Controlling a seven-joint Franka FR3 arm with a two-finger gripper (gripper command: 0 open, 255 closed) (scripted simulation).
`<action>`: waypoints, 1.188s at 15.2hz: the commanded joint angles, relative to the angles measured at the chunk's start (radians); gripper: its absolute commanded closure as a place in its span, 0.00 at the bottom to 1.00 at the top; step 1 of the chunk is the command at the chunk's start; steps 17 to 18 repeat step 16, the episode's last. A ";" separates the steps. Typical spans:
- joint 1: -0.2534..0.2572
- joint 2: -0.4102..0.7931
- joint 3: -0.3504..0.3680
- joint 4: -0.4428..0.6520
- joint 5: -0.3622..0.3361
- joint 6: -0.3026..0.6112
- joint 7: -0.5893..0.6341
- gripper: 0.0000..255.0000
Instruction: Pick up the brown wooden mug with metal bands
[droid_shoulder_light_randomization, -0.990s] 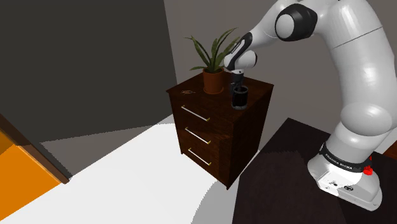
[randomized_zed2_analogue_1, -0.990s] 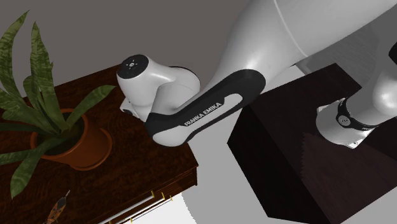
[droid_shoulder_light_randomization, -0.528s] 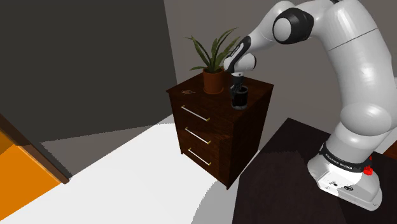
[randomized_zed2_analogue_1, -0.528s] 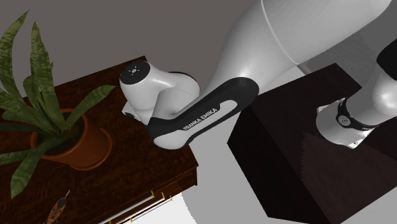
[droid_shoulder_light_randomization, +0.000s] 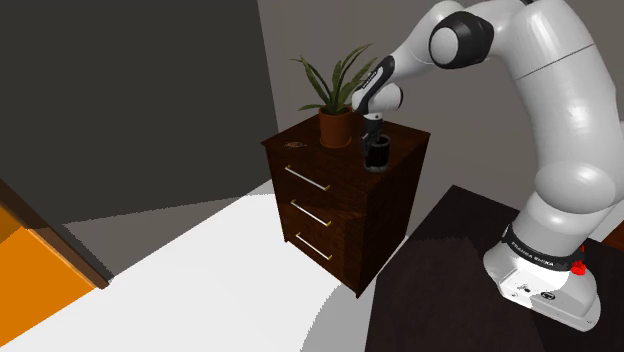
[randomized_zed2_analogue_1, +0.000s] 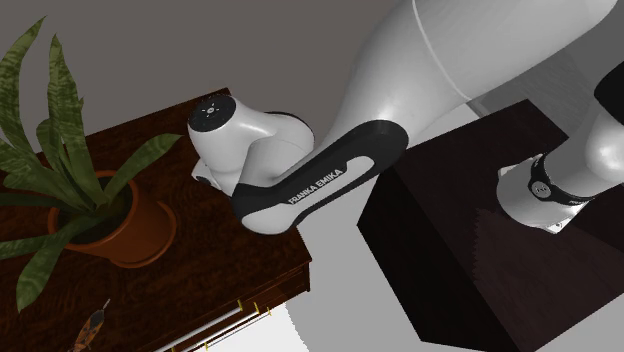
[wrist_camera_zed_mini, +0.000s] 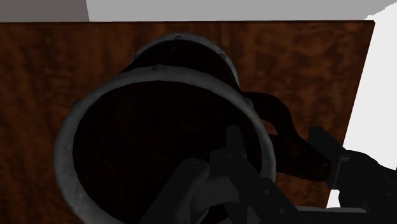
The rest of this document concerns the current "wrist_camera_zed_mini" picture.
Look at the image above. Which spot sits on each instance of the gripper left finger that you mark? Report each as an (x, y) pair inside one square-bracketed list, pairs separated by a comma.
[(229, 186)]

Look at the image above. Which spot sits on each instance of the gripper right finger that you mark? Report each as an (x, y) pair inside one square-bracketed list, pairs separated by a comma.
[(359, 180)]

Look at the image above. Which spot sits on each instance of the dark wooden tankard, metal bands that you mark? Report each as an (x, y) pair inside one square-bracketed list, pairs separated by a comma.
[(139, 139)]

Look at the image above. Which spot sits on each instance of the brown wooden table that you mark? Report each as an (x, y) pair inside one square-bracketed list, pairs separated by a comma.
[(40, 77)]

